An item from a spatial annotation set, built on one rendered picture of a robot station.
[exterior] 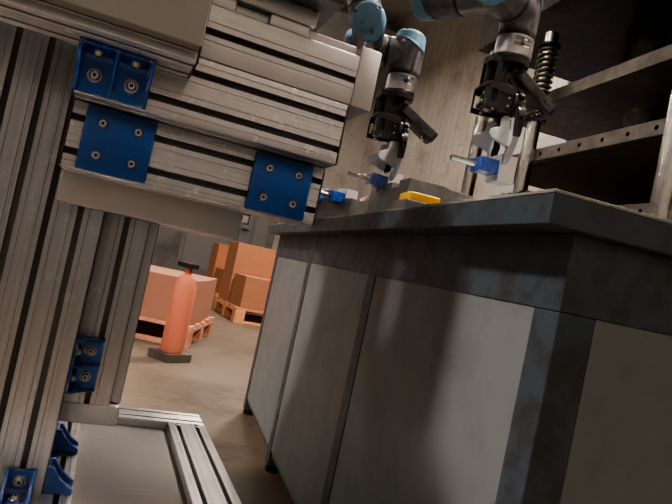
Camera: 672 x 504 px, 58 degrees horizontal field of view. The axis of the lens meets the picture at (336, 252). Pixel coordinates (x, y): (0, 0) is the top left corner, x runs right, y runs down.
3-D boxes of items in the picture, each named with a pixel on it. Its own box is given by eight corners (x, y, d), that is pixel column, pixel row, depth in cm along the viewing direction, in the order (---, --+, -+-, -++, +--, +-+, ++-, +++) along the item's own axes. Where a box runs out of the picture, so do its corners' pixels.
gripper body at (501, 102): (468, 116, 123) (479, 59, 123) (504, 127, 125) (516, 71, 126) (486, 108, 116) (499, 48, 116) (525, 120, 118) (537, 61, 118)
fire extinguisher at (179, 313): (190, 358, 342) (210, 266, 344) (189, 367, 320) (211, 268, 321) (149, 351, 338) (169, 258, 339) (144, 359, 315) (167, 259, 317)
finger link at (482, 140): (462, 160, 125) (476, 116, 123) (487, 167, 127) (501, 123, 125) (468, 161, 122) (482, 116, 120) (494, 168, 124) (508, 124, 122)
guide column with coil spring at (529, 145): (482, 359, 229) (550, 29, 233) (475, 356, 234) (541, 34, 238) (495, 362, 230) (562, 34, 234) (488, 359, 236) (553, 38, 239)
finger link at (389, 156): (372, 175, 141) (377, 140, 144) (395, 181, 143) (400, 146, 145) (377, 171, 139) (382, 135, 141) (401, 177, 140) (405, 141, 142)
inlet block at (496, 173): (453, 169, 116) (459, 141, 116) (442, 171, 120) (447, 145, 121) (513, 184, 119) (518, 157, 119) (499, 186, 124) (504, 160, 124)
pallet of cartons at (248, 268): (349, 342, 597) (365, 269, 599) (225, 321, 553) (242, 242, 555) (320, 327, 681) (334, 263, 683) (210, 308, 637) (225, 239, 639)
